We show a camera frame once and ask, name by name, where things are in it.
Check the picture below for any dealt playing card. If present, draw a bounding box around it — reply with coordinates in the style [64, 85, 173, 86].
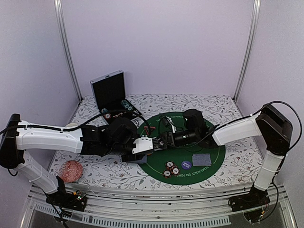
[133, 155, 147, 164]
[192, 153, 212, 166]

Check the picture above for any red black 100 chip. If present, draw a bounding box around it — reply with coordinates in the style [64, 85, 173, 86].
[165, 161, 175, 170]

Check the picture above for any purple small blind button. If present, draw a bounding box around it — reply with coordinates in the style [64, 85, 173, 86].
[181, 161, 192, 170]

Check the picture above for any black triangular card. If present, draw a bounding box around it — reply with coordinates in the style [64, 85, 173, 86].
[144, 126, 156, 136]

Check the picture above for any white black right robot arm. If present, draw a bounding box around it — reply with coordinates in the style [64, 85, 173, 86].
[159, 101, 295, 207]

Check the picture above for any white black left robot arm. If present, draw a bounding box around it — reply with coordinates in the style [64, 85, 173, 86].
[0, 114, 160, 206]

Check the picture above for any round green poker mat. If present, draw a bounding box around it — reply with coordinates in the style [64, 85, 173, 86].
[139, 112, 226, 186]

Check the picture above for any row of dice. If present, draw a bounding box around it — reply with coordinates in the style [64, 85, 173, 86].
[113, 113, 124, 118]

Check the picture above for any left poker chip stack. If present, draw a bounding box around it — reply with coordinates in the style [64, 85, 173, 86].
[101, 108, 112, 120]

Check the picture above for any poker chip stack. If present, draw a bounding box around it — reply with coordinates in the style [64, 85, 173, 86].
[121, 100, 133, 111]
[101, 108, 112, 120]

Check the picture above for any right poker chip stack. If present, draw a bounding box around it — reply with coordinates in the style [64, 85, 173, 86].
[121, 100, 133, 111]

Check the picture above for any red patterned bowl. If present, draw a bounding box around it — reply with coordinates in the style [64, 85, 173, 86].
[58, 160, 83, 183]

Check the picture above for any white ceramic mug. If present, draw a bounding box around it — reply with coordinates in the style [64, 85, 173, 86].
[66, 123, 78, 128]

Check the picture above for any aluminium poker chip case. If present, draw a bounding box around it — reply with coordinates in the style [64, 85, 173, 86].
[90, 70, 141, 124]

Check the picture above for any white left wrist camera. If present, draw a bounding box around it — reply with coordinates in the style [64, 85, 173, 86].
[132, 137, 153, 154]

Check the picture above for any aluminium front rail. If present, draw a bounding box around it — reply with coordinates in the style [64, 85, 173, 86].
[23, 182, 295, 228]

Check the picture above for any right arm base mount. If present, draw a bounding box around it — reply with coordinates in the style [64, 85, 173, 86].
[228, 186, 270, 223]

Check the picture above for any right aluminium frame post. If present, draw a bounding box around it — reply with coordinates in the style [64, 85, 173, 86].
[233, 0, 261, 103]

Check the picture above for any aluminium frame post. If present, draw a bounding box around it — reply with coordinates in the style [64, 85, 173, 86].
[233, 0, 261, 103]
[54, 0, 83, 102]

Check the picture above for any left aluminium frame post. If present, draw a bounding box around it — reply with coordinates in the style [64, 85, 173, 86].
[54, 0, 83, 102]

